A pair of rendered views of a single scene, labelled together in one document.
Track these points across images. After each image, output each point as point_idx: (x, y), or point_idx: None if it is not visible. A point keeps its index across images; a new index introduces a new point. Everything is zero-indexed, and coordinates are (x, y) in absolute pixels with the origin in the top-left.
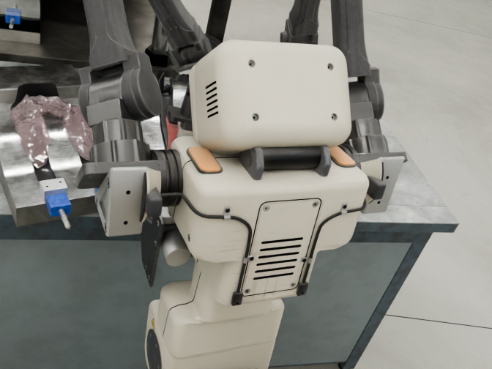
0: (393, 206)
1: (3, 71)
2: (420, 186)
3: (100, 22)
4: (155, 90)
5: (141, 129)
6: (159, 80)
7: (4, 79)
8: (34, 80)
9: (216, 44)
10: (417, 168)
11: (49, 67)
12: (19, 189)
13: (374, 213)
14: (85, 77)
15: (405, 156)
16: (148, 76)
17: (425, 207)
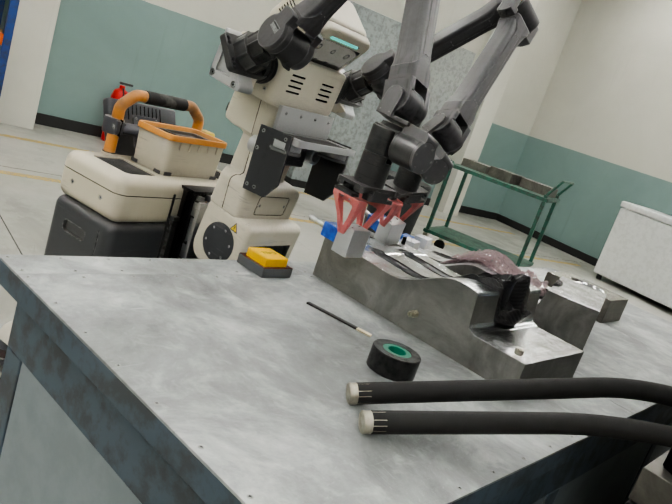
0: (129, 272)
1: (594, 294)
2: (75, 300)
3: None
4: (374, 65)
5: (359, 77)
6: (519, 284)
7: (578, 287)
8: (570, 289)
9: (628, 379)
10: (80, 332)
11: (594, 303)
12: (437, 248)
13: (157, 265)
14: None
15: (223, 33)
16: (380, 59)
17: (68, 272)
